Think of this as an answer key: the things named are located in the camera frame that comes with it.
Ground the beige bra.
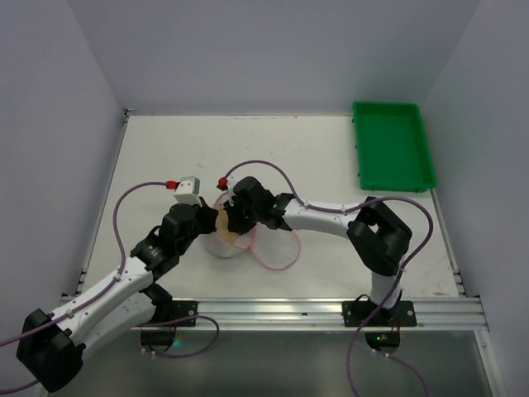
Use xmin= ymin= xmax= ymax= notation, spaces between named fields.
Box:
xmin=216 ymin=209 xmax=239 ymax=246

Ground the white mesh laundry bag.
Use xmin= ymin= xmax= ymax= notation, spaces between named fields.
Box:
xmin=201 ymin=200 xmax=302 ymax=271

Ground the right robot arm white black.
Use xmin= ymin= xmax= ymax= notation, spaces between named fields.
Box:
xmin=217 ymin=176 xmax=412 ymax=326

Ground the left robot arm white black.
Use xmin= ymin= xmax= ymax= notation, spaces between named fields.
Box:
xmin=16 ymin=203 xmax=218 ymax=393

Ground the green plastic tray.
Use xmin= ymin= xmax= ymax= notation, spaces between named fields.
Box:
xmin=352 ymin=101 xmax=437 ymax=193

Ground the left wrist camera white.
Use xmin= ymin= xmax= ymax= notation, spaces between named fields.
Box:
xmin=164 ymin=176 xmax=202 ymax=206

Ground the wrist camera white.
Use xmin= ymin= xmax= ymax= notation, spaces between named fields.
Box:
xmin=217 ymin=175 xmax=236 ymax=203
xmin=164 ymin=176 xmax=202 ymax=206

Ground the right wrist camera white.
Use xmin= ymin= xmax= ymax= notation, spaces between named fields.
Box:
xmin=217 ymin=175 xmax=236 ymax=203

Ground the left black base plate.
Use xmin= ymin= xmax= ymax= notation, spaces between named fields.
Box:
xmin=140 ymin=299 xmax=199 ymax=330

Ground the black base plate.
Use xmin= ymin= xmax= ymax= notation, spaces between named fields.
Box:
xmin=341 ymin=299 xmax=417 ymax=328
xmin=140 ymin=299 xmax=199 ymax=330

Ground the aluminium rail front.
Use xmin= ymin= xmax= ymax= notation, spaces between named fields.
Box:
xmin=52 ymin=293 xmax=489 ymax=334

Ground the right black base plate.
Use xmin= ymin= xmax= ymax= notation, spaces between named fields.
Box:
xmin=341 ymin=299 xmax=417 ymax=328

